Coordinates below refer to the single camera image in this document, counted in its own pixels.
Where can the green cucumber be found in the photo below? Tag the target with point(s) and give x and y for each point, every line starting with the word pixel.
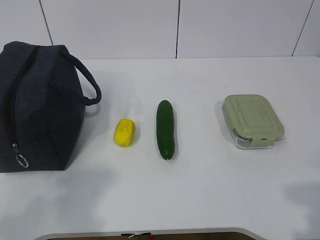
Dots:
pixel 165 127

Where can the yellow lemon-shaped fruit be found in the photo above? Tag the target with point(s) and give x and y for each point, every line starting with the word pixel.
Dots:
pixel 124 132

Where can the glass container with green lid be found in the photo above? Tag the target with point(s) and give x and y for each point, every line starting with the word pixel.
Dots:
pixel 252 121

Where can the dark navy lunch bag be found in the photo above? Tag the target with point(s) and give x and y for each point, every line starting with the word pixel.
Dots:
pixel 44 91

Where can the white tag under table edge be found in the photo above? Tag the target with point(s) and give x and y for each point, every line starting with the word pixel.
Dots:
pixel 134 235

